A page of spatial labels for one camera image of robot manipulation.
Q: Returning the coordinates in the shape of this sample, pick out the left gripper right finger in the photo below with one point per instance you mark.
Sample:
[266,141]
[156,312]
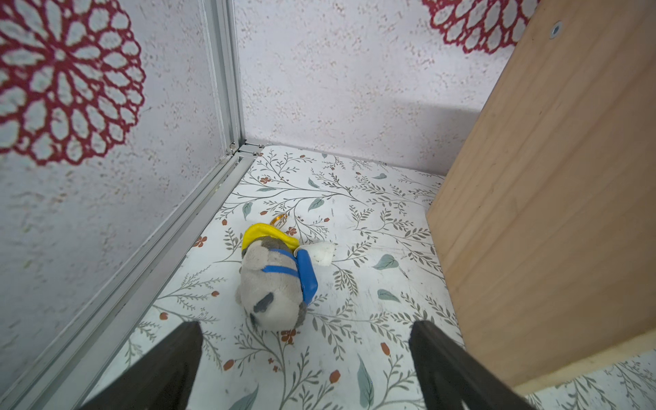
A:
[450,378]

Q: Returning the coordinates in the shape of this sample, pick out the small toy figure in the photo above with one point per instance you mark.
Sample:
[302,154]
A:
[278,280]

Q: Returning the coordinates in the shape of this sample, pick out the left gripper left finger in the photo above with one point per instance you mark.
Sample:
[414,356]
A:
[161,379]

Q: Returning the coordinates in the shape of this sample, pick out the wooden two-tier shelf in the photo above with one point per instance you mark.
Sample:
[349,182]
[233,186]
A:
[545,224]

